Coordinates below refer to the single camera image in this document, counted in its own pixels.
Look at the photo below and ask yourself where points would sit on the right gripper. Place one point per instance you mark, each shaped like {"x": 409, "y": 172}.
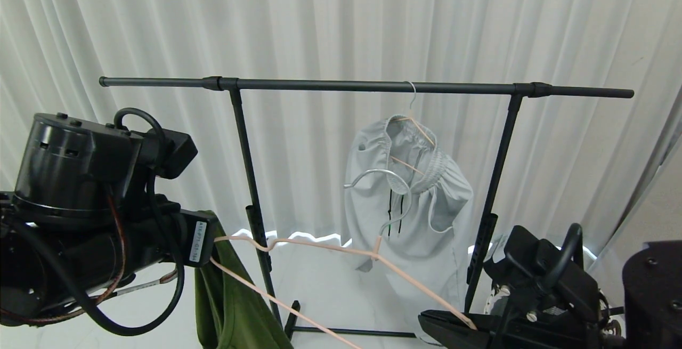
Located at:
{"x": 554, "y": 335}

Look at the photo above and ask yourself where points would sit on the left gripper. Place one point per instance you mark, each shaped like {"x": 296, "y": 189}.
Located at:
{"x": 186, "y": 237}

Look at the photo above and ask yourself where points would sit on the green garment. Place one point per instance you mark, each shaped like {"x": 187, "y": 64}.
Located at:
{"x": 234, "y": 306}

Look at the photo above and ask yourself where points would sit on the pale grey garment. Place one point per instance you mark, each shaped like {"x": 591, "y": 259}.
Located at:
{"x": 426, "y": 232}

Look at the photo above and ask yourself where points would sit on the pink clothes hanger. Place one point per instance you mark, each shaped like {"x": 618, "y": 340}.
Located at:
{"x": 341, "y": 249}
{"x": 411, "y": 101}

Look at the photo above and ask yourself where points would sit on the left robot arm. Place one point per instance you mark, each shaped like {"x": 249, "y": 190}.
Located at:
{"x": 64, "y": 168}

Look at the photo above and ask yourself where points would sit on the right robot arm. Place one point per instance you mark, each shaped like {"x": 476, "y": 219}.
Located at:
{"x": 655, "y": 295}

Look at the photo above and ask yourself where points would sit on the black clothes rack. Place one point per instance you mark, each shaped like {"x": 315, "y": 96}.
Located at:
{"x": 346, "y": 86}

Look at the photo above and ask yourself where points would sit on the white curtain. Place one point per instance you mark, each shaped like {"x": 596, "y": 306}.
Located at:
{"x": 319, "y": 18}

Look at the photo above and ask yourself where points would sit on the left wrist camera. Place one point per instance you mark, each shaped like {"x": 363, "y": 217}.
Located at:
{"x": 173, "y": 152}

